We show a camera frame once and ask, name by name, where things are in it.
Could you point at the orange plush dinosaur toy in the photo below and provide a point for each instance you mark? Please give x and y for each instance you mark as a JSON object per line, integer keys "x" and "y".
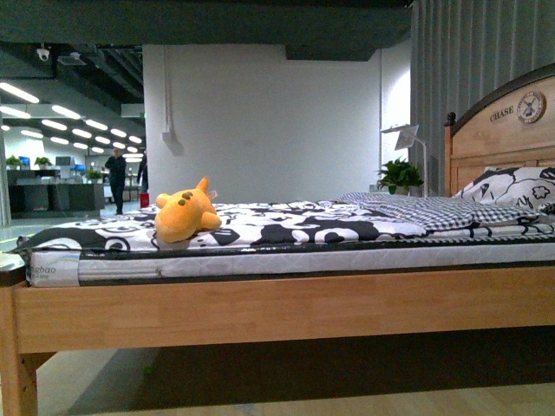
{"x": 185, "y": 213}

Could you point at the black white patterned bedsheet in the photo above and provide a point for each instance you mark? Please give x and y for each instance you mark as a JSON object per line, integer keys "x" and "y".
{"x": 304, "y": 225}

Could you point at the green potted plant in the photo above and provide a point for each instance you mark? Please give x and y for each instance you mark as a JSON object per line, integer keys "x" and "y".
{"x": 398, "y": 176}

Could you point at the red box on floor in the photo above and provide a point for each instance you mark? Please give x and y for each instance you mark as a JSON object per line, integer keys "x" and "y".
{"x": 144, "y": 199}

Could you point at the white desk lamp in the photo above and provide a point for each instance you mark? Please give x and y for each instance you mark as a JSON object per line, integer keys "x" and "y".
{"x": 407, "y": 137}

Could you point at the grey checkered blanket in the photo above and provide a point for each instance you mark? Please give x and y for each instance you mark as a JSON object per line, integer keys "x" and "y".
{"x": 438, "y": 213}

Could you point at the person in black clothes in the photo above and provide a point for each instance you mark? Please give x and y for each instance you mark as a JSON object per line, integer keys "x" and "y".
{"x": 116, "y": 165}

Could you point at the dark office counter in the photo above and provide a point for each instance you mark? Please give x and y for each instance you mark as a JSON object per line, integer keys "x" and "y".
{"x": 43, "y": 193}

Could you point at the white mattress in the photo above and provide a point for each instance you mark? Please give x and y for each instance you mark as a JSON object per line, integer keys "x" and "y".
{"x": 72, "y": 268}

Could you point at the black white patterned pillow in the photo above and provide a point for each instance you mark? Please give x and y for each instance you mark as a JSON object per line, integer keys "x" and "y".
{"x": 527, "y": 187}

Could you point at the wooden bed frame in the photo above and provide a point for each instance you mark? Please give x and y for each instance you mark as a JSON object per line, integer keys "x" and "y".
{"x": 511, "y": 127}

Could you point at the white ceiling security camera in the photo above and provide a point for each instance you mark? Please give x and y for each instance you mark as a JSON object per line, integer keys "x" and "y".
{"x": 43, "y": 53}

